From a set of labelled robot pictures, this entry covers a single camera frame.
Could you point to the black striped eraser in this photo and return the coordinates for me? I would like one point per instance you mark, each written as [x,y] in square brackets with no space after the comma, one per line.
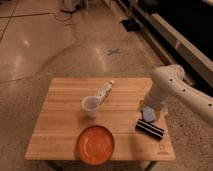
[149,129]

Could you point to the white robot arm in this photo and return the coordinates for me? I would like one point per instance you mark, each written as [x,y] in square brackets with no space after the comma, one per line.
[169,80]

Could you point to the white ceramic cup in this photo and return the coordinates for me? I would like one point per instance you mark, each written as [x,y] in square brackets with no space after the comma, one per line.
[90,105]

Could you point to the white tube with label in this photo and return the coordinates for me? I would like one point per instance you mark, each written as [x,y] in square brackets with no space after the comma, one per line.
[105,90]

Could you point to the wooden folding table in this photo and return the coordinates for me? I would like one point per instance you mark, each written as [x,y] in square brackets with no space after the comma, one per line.
[62,119]

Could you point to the light blue sponge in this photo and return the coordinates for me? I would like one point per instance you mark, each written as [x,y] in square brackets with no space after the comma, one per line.
[148,114]

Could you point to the orange plate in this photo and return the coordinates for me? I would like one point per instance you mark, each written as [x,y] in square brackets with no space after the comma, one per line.
[95,145]

